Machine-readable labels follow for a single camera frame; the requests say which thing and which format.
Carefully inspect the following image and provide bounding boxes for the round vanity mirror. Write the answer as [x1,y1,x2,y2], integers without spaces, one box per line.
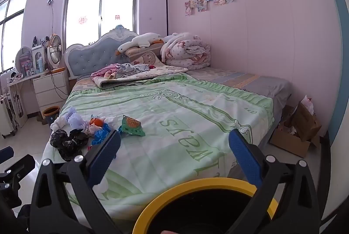
[15,46,34,71]

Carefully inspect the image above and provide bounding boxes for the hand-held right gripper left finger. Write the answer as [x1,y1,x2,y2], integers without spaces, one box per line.
[29,129,123,234]

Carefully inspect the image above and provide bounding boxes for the orange peel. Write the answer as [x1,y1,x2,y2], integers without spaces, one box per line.
[90,117,106,128]

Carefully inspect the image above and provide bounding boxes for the pink garment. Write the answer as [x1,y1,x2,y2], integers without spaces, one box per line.
[91,65,121,80]

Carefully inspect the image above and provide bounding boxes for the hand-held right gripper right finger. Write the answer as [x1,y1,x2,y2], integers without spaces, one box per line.
[226,129,321,234]

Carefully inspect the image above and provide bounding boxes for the tan pillow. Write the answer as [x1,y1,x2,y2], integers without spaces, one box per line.
[124,44,164,57]

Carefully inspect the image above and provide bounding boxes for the white crumpled paper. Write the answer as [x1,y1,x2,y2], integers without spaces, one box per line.
[300,95,315,116]

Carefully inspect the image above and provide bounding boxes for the tilted brown cardboard box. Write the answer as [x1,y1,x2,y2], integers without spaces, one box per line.
[290,101,323,142]

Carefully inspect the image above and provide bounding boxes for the white nightstand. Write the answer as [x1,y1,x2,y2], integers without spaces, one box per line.
[33,68,70,116]

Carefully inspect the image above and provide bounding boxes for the blue door frame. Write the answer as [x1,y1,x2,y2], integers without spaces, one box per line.
[313,0,342,149]

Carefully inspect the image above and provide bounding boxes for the blue basket with orange rim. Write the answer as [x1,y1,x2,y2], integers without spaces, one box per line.
[43,106,61,126]

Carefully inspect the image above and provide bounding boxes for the pink printed box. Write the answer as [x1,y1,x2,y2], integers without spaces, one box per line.
[21,60,34,77]

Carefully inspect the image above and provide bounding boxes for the striped bed sheet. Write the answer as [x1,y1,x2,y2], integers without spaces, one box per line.
[188,68,292,147]

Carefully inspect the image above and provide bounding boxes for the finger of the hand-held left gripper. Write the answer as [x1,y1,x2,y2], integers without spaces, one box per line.
[0,155,36,196]
[0,146,15,164]

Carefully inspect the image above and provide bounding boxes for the green printed blanket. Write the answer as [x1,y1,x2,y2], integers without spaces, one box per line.
[42,73,274,224]

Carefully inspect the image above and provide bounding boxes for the grey garment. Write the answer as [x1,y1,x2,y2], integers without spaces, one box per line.
[116,63,149,75]

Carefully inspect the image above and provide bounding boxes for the black wall pipe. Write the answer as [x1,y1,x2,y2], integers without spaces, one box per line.
[163,0,169,36]

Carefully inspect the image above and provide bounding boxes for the large white framed window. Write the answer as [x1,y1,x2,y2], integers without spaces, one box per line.
[62,0,140,47]

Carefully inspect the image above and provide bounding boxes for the yellow rimmed waste bin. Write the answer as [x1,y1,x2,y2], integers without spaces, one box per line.
[132,178,279,234]

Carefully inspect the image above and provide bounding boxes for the black hanging cable with clip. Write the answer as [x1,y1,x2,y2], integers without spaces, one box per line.
[48,0,58,35]

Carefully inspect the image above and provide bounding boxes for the green snack packet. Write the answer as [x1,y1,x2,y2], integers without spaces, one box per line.
[118,115,146,137]

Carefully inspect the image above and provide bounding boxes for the round metal grille fan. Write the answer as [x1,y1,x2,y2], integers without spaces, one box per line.
[46,34,64,71]

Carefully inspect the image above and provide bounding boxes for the white cosmetic storage box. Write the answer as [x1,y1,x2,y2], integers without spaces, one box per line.
[32,44,46,71]

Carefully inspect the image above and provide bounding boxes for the white crumpled tissue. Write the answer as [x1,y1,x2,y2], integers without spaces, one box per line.
[104,116,119,127]

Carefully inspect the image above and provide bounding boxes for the folded pink printed quilt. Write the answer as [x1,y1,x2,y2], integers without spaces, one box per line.
[160,32,212,71]

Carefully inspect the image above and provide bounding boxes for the bed with blue headboard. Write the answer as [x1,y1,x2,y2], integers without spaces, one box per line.
[42,25,292,224]

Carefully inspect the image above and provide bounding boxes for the side window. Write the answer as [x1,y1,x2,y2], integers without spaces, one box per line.
[0,0,30,74]

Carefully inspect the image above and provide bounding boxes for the cartoon bear print pillow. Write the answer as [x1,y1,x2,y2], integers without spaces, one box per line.
[130,51,164,65]

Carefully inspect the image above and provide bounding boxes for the open flat cardboard box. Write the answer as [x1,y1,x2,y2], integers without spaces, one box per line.
[269,121,320,158]

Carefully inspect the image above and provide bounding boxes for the black plastic bag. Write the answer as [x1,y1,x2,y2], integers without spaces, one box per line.
[50,128,89,162]

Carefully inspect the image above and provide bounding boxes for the white goose plush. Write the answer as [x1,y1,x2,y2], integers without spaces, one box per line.
[115,32,164,56]

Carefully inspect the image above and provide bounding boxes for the white folded frame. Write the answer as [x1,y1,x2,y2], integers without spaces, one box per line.
[8,84,28,128]

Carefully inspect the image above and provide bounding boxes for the white ribbed suitcase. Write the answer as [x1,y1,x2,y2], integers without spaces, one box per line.
[0,95,18,139]

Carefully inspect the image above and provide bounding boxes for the white desk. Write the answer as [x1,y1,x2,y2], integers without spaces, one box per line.
[7,69,51,125]

